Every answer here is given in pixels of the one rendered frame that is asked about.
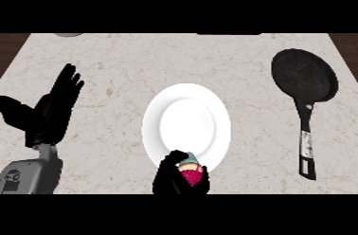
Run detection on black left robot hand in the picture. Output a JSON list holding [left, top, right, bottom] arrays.
[[0, 63, 87, 149]]

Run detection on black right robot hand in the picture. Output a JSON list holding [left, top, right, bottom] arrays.
[[151, 149, 210, 195]]

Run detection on cupcake with pink wrapper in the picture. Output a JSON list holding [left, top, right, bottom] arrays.
[[177, 151, 206, 188]]

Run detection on white plate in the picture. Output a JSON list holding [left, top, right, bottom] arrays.
[[141, 82, 233, 174]]

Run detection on black frying pan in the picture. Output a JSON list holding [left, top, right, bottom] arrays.
[[269, 47, 340, 182]]

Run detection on grey round object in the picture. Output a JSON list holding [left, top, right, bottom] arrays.
[[51, 32, 85, 38]]

